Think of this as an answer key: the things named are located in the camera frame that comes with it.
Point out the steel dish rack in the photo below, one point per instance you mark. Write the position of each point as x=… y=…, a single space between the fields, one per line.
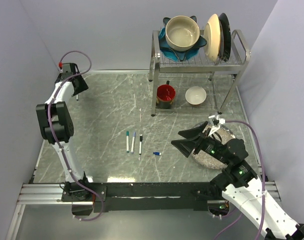
x=197 y=71

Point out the beige ceramic bowl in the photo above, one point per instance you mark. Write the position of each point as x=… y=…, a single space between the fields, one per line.
x=181 y=32

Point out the cream plate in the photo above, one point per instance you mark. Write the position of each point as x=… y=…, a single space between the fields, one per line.
x=212 y=35

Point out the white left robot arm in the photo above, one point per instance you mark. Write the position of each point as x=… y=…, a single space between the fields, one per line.
x=55 y=122

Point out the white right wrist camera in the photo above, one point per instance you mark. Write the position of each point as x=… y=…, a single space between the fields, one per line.
x=216 y=121

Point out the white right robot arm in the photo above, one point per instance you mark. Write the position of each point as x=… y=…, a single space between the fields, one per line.
x=239 y=184

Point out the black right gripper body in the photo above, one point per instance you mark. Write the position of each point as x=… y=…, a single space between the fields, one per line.
x=212 y=146

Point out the black plate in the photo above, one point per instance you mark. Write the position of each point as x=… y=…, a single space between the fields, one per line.
x=225 y=42

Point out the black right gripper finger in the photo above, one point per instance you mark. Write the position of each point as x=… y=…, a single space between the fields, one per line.
x=188 y=146
x=194 y=131

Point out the white marker long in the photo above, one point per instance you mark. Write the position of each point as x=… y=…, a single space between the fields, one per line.
x=133 y=143

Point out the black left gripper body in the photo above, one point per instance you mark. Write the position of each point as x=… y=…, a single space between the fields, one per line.
x=82 y=84

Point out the white marker black tip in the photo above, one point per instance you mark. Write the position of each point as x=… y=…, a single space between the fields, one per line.
x=140 y=144

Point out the small white bowl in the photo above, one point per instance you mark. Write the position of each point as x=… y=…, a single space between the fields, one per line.
x=195 y=95

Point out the blue flower-shaped bowl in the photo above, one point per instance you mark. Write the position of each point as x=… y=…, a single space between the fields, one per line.
x=174 y=55

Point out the white marker green end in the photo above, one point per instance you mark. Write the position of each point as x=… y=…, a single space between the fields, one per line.
x=127 y=142

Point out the speckled grey plate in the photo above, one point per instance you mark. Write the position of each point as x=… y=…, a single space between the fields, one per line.
x=223 y=135

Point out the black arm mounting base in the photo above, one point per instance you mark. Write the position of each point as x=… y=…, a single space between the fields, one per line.
x=115 y=196

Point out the red black mug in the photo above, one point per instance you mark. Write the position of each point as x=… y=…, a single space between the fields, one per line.
x=165 y=96

